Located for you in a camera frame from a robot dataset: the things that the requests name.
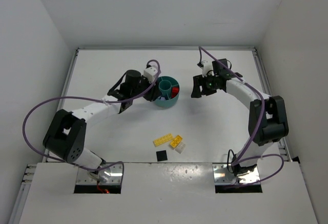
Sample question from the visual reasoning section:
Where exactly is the yellow lego brick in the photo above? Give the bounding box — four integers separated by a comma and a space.
170, 135, 182, 149

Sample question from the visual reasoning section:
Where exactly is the metal base plate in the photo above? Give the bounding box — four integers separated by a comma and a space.
76, 162, 125, 186
212, 163, 261, 186

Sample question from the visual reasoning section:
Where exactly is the aluminium frame rail right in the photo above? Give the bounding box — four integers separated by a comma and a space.
252, 47, 293, 162

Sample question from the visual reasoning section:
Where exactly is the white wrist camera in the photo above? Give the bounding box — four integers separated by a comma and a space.
143, 66, 158, 83
197, 60, 214, 77

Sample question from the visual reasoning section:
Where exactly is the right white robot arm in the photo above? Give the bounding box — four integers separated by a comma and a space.
191, 58, 289, 176

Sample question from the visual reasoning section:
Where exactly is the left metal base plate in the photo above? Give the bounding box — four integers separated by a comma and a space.
76, 162, 125, 186

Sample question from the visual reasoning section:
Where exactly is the aluminium frame rail left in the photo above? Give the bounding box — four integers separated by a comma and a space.
7, 47, 80, 223

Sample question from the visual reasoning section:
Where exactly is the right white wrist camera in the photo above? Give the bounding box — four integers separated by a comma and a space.
197, 60, 214, 77

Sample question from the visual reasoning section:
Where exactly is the teal round divided container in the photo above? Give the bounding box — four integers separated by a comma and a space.
154, 76, 180, 108

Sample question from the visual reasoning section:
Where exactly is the red arch lego brick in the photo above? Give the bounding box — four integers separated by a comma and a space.
171, 87, 179, 98

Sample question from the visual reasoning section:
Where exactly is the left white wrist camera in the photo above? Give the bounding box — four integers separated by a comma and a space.
143, 66, 158, 83

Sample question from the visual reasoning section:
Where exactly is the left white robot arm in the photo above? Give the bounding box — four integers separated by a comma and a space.
43, 66, 160, 171

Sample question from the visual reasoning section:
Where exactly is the white lego brick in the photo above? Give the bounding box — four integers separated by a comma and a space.
175, 142, 186, 154

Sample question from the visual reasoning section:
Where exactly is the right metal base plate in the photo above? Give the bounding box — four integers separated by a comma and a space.
212, 163, 261, 186

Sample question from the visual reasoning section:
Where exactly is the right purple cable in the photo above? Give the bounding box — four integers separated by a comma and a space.
198, 46, 285, 189

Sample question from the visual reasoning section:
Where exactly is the black lego brick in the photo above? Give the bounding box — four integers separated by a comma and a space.
156, 150, 168, 162

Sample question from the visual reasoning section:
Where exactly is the yellow lego plate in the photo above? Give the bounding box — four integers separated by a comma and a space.
153, 133, 173, 147

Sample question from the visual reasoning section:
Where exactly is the aluminium frame rail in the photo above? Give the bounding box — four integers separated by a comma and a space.
7, 47, 80, 223
252, 47, 293, 162

